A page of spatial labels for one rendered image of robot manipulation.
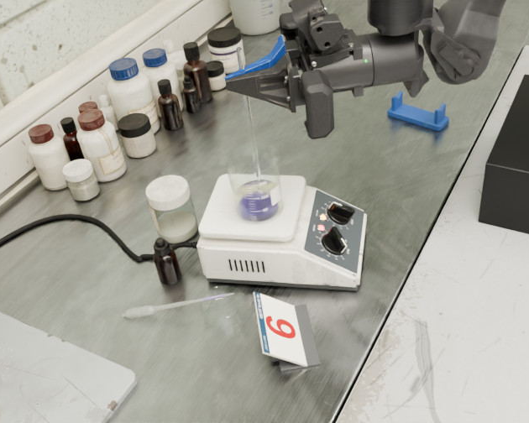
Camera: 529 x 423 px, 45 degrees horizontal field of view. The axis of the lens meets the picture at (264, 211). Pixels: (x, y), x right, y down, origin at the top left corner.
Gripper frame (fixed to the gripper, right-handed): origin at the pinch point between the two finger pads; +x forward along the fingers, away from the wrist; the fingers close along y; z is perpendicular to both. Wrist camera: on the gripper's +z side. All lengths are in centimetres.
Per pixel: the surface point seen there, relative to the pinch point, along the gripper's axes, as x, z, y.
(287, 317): 0.8, -24.8, 12.8
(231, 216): 5.5, -17.4, 1.5
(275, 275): 1.2, -23.6, 6.9
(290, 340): 1.0, -24.6, 16.4
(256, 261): 3.3, -21.3, 6.2
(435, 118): -28.9, -24.1, -22.4
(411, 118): -25.9, -25.2, -25.1
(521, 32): -56, -26, -50
